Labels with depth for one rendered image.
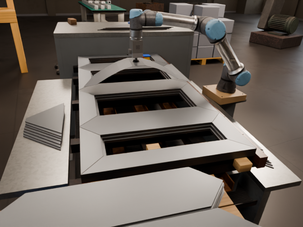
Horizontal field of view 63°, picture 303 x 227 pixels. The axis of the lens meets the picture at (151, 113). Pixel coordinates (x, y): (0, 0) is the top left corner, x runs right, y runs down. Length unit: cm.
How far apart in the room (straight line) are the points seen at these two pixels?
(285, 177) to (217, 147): 40
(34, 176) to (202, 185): 68
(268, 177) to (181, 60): 162
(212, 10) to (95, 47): 305
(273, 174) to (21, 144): 123
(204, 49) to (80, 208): 451
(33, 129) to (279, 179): 125
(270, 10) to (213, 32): 637
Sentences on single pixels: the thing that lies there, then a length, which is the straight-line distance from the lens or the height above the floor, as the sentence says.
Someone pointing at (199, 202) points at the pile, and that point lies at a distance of 87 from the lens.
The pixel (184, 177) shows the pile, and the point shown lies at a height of 85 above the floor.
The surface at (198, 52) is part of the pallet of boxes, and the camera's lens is 502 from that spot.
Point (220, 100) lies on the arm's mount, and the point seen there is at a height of 72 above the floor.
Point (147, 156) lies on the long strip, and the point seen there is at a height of 86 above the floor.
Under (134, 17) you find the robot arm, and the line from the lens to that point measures 149.
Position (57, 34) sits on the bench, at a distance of 235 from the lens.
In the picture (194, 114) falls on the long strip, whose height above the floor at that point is 86.
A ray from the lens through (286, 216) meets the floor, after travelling 218.
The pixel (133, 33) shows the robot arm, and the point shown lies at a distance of 151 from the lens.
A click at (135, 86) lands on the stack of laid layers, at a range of 165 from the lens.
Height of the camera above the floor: 149
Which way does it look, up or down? 29 degrees down
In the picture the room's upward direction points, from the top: 2 degrees clockwise
